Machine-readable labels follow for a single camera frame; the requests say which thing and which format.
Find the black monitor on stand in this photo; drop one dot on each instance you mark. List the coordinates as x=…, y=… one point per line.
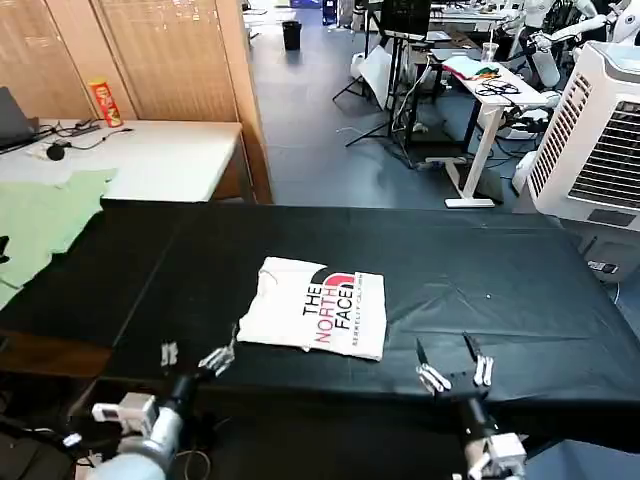
x=406, y=17

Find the white reflector board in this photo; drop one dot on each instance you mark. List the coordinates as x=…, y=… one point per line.
x=378, y=75

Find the power strip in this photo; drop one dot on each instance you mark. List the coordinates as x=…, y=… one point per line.
x=604, y=266

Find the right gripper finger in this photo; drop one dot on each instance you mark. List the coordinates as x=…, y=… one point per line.
x=482, y=370
x=432, y=377

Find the clear plastic cup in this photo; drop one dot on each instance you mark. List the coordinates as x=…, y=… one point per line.
x=489, y=52

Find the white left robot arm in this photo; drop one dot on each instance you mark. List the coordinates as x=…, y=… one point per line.
x=145, y=450

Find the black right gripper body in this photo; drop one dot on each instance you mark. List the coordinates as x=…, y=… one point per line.
x=472, y=395

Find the white printed T-shirt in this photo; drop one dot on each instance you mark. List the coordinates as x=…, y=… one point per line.
x=285, y=310

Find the white side table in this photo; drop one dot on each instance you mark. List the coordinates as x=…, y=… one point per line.
x=165, y=155

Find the white humanoid robot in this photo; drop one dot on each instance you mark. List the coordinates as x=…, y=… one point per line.
x=627, y=20
x=546, y=55

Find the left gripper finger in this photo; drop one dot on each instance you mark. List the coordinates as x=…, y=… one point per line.
x=220, y=360
x=170, y=354

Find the white standing desk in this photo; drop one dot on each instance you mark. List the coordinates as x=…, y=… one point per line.
x=485, y=130

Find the black tripod stand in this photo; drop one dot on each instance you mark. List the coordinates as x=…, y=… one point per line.
x=367, y=75

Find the small black round device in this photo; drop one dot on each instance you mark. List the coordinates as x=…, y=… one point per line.
x=56, y=151

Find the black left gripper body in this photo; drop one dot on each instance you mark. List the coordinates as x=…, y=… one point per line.
x=184, y=392

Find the pale green cloth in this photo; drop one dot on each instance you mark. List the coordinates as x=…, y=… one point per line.
x=40, y=215

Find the dark grey laptop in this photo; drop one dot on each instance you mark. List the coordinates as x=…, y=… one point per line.
x=10, y=117

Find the black object at edge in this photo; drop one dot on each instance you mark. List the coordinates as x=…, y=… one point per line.
x=4, y=249

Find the black waste bin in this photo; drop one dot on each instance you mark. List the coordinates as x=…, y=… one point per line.
x=291, y=35

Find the black tablecloth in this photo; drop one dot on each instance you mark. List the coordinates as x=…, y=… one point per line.
x=500, y=260

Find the wooden partition screen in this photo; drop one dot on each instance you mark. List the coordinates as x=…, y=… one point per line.
x=170, y=55

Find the pile of coloured clothes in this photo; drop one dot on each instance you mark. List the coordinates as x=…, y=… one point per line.
x=466, y=67

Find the black desk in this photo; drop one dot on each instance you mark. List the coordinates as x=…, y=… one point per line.
x=429, y=100

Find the white air cooler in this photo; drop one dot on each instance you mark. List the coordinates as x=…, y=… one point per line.
x=595, y=150

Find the red chips can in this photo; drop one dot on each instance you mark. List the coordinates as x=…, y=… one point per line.
x=106, y=102

